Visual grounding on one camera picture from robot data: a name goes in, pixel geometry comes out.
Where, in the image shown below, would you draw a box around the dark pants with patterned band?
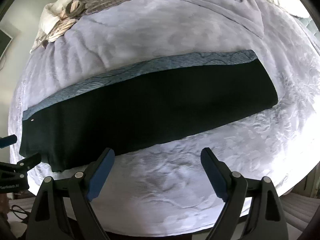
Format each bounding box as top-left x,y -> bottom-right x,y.
19,50 -> 278,172

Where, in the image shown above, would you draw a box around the dark wall-mounted screen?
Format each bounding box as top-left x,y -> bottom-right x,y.
0,28 -> 13,60

